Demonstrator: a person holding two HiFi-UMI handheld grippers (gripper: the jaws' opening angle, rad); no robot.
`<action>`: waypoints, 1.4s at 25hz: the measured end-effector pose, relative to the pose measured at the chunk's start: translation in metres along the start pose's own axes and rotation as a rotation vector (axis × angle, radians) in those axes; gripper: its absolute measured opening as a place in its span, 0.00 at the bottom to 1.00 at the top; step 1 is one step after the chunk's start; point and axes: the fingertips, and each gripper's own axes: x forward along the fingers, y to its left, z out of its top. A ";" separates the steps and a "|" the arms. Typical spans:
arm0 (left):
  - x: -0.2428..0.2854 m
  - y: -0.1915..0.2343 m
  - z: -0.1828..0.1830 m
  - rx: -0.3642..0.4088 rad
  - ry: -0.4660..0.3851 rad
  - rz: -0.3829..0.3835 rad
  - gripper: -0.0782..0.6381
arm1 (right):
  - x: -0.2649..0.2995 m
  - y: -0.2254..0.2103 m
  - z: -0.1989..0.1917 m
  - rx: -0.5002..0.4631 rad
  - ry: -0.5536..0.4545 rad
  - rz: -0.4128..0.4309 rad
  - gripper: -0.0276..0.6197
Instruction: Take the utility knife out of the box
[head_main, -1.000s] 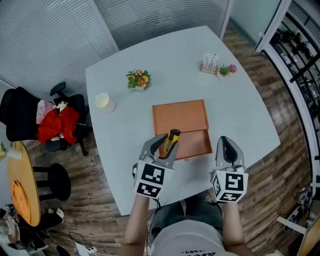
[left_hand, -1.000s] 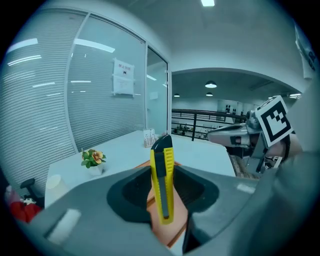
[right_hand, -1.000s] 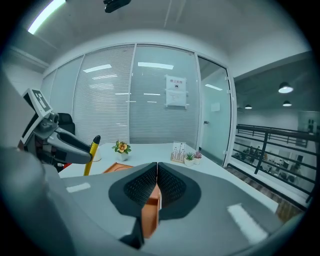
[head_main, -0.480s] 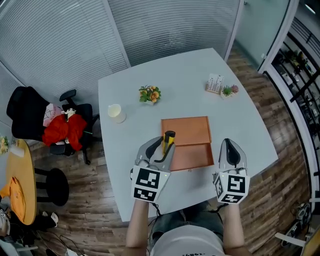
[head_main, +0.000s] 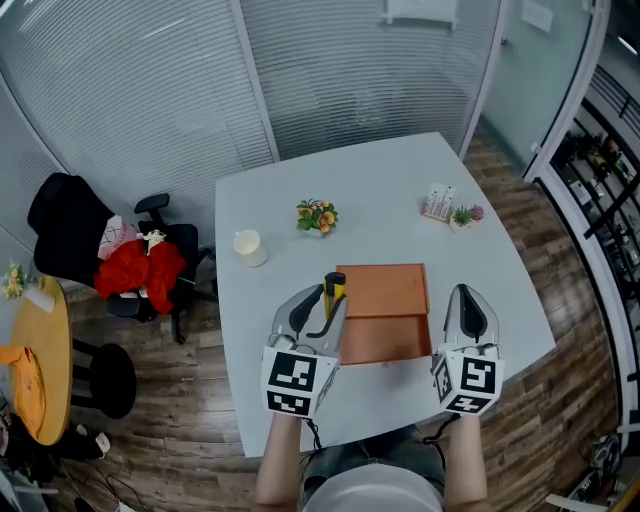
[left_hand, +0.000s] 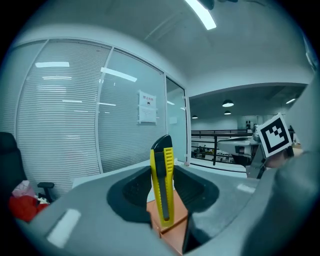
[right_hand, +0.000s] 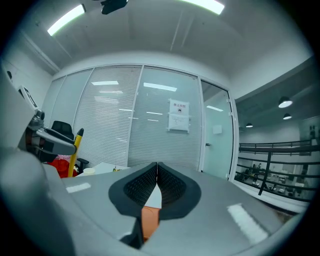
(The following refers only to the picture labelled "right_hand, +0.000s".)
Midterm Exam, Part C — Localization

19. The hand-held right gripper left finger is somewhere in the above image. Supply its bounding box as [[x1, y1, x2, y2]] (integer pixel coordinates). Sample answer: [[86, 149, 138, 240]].
[[62, 161, 158, 250]]

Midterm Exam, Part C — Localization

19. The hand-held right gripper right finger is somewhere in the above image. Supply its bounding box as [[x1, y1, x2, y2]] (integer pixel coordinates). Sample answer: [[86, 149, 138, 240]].
[[140, 161, 284, 256]]

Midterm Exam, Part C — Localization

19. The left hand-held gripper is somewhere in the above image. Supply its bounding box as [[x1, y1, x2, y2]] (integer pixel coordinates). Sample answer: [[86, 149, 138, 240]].
[[0, 63, 78, 156]]

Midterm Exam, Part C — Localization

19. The yellow utility knife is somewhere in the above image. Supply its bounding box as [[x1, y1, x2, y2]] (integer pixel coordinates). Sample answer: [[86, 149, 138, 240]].
[[67, 127, 85, 179]]

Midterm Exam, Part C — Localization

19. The orange wooden box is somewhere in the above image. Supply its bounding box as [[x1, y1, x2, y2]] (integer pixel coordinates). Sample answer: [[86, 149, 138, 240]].
[[141, 206, 161, 242]]

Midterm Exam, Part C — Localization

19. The black office chair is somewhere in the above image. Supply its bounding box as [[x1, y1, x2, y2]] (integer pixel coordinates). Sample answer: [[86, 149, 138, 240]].
[[51, 120, 90, 174]]

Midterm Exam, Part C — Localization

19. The red cloth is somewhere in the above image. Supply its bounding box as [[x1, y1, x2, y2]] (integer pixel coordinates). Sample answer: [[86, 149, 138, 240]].
[[47, 158, 72, 179]]

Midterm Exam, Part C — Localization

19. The frosted glass door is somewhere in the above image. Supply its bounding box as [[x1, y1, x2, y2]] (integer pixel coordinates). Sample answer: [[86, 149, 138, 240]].
[[199, 79, 237, 180]]

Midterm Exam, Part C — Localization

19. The black metal railing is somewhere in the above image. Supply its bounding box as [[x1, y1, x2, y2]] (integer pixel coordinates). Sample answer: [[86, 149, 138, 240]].
[[233, 139, 320, 203]]

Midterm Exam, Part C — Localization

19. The white paper notice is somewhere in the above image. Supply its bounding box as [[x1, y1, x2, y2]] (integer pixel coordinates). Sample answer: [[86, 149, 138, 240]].
[[166, 98, 191, 133]]

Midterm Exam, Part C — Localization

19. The ceiling tube light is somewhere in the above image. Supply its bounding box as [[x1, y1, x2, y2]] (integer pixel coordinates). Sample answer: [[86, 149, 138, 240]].
[[179, 0, 225, 15], [47, 3, 86, 37]]

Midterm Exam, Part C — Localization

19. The black head-mounted camera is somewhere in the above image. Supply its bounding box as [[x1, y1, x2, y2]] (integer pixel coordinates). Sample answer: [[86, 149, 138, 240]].
[[100, 0, 129, 15]]

